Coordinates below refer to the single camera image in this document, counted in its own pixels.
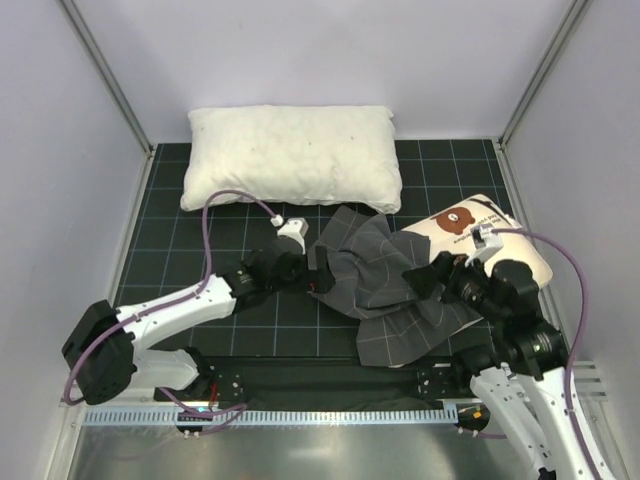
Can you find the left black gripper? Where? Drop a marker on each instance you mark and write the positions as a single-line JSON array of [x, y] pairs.
[[317, 267]]

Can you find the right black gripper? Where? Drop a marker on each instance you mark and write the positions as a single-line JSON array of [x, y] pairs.
[[439, 270]]

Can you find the cream bear print pillow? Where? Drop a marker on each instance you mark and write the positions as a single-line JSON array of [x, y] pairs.
[[520, 250]]

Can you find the grey checked pillowcase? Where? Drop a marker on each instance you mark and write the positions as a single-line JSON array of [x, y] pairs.
[[367, 259]]

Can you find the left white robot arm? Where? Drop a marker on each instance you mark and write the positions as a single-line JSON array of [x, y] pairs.
[[112, 349]]

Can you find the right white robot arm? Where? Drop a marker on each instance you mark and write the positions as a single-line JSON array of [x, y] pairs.
[[526, 380]]

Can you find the white plain pillow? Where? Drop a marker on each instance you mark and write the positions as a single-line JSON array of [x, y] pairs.
[[298, 155]]

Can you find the black grid cutting mat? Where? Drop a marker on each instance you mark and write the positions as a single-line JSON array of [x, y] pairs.
[[165, 253]]

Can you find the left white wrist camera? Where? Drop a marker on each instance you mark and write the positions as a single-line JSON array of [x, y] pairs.
[[294, 229]]

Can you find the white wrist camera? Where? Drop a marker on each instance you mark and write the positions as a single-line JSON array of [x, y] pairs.
[[294, 229], [487, 243]]

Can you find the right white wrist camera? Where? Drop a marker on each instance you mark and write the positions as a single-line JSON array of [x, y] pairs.
[[487, 243]]

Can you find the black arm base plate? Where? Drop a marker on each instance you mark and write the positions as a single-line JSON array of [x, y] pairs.
[[330, 384]]

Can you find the slotted grey cable duct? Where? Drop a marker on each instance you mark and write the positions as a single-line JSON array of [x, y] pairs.
[[168, 415]]

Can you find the right aluminium frame post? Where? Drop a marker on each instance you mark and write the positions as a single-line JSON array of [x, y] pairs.
[[560, 39]]

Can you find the aluminium frame post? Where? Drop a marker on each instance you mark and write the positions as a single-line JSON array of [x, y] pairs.
[[560, 39], [89, 43]]

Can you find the left aluminium frame post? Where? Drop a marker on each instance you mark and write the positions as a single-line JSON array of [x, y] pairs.
[[89, 43]]

